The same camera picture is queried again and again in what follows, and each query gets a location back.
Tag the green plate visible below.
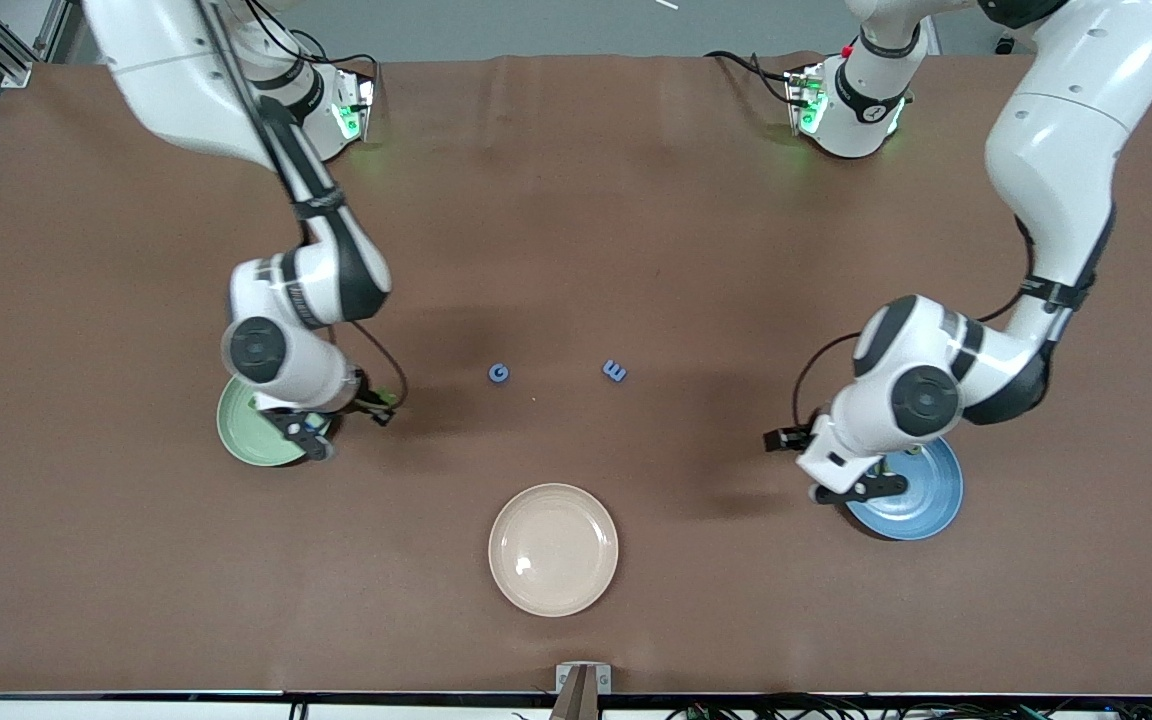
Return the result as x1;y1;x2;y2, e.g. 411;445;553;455
216;375;337;468

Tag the blue plate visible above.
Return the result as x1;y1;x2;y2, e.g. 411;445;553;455
841;437;965;542

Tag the brown table cover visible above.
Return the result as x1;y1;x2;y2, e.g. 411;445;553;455
0;52;1152;698

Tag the beige plate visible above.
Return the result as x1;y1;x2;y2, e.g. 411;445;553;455
488;483;620;618

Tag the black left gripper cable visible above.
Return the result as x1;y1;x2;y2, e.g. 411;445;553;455
791;215;1067;431

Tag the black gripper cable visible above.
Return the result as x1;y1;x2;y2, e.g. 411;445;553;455
198;0;409;411
791;215;1067;431

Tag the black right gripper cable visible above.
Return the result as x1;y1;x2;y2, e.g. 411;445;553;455
198;0;409;411

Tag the black cable bundle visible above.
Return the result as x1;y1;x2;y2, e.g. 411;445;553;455
666;693;1152;720

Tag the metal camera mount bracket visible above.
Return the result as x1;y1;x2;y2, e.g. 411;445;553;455
551;662;613;720

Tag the black right arm base cable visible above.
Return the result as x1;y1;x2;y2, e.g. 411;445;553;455
256;0;382;96

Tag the black arm base cable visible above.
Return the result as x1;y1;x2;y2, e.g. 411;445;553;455
256;0;382;96
704;48;799;109

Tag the black left arm base cable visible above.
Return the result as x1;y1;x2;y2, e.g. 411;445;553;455
704;48;799;109

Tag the aluminium frame profile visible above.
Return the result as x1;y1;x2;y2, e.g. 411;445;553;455
0;0;67;89

